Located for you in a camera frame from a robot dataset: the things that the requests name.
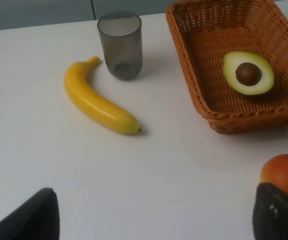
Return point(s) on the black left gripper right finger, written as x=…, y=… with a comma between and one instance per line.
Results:
x=270, y=213

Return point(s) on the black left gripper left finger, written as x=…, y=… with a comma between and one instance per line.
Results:
x=37, y=218

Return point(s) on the halved avocado with pit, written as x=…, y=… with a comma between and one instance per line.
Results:
x=247, y=73

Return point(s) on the brown wicker basket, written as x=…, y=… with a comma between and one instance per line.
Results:
x=203, y=32

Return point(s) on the orange round fruit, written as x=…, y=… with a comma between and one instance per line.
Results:
x=275, y=171

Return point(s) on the yellow banana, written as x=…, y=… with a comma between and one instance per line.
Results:
x=97, y=107

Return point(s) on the grey translucent cup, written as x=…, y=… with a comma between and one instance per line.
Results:
x=120, y=35

